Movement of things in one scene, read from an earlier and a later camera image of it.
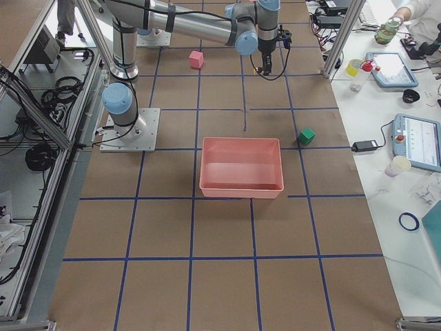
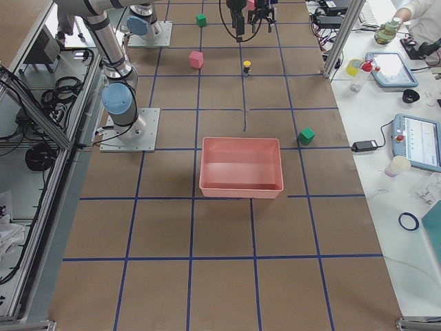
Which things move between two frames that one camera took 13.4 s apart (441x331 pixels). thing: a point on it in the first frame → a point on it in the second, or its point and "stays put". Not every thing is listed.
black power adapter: [364, 145] stays put
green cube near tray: [306, 136] stays put
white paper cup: [398, 165] stays put
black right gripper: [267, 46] → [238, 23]
